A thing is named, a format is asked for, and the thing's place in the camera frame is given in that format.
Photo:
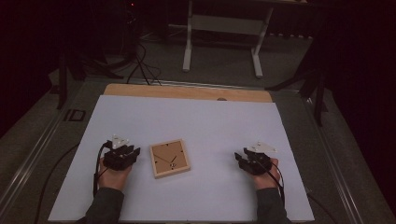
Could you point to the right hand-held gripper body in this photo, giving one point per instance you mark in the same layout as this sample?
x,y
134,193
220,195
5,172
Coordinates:
x,y
258,163

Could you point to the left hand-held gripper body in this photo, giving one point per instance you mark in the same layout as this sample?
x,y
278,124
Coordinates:
x,y
115,160

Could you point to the wooden picture frame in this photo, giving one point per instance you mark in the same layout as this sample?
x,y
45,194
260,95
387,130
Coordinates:
x,y
169,158

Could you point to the person's left hand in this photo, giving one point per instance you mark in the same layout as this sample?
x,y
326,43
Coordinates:
x,y
113,179

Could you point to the person's right hand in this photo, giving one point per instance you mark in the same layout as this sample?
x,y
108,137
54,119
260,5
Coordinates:
x,y
264,181

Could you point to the black floor socket box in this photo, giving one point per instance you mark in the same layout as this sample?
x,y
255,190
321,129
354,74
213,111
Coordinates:
x,y
74,115

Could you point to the black metal stand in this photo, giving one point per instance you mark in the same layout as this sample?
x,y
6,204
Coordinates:
x,y
317,90

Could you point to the white metal stand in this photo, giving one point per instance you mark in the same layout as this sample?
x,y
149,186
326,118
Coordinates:
x,y
224,25

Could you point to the aluminium floor rail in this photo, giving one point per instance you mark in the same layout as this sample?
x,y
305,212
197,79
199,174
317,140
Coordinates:
x,y
28,165
333,161

